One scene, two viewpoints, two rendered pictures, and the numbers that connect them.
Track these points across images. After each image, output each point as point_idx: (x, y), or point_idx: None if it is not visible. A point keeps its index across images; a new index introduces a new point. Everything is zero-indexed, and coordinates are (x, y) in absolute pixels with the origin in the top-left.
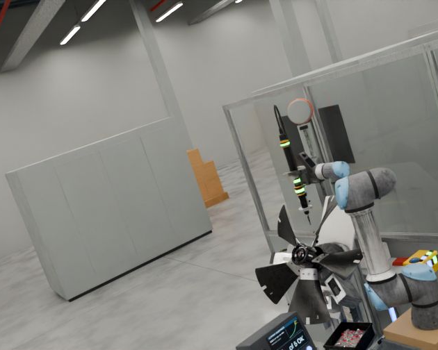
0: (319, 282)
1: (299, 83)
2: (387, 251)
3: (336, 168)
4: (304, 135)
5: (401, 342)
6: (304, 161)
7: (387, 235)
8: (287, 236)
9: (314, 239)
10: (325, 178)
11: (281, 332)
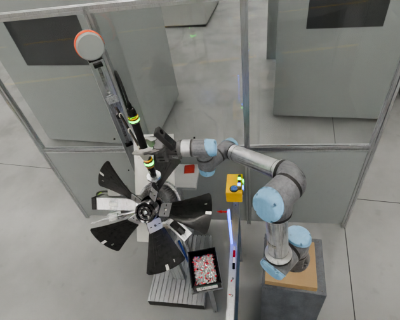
0: (165, 229)
1: (80, 8)
2: None
3: (210, 150)
4: (100, 73)
5: (282, 286)
6: (164, 140)
7: None
8: (115, 188)
9: (156, 195)
10: (191, 156)
11: None
